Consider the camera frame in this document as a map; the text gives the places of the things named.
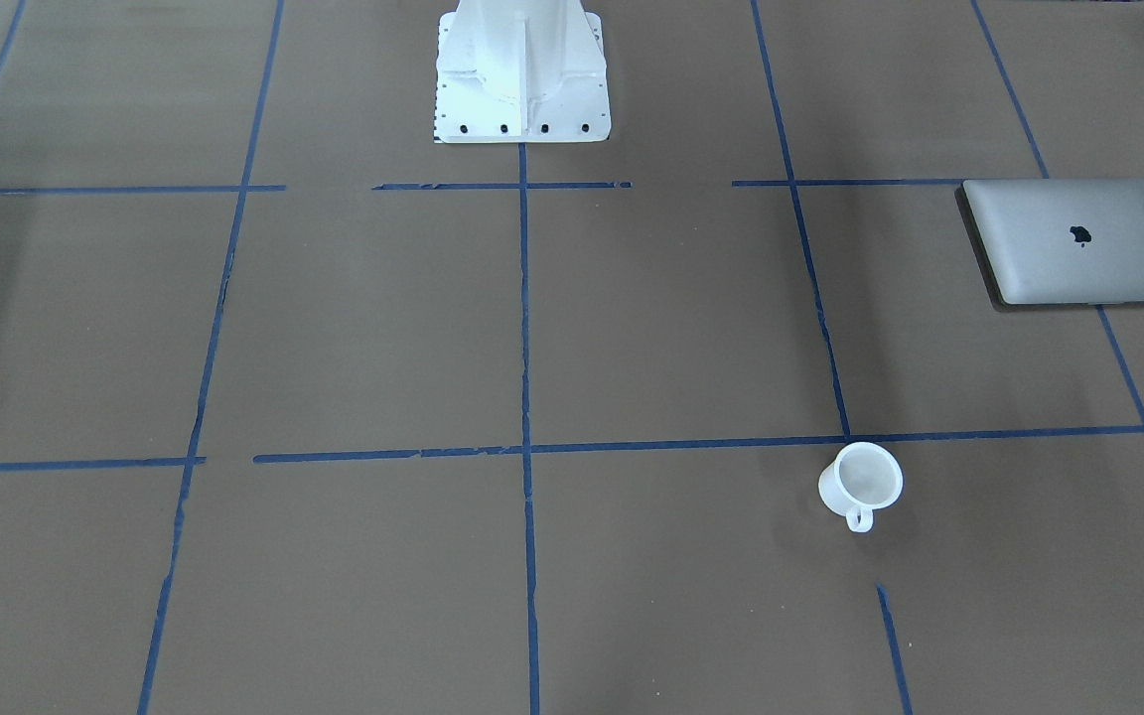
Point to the white plastic cup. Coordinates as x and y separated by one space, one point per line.
862 478

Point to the silver closed laptop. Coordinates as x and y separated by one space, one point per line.
1061 241

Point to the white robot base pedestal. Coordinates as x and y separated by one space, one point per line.
521 71

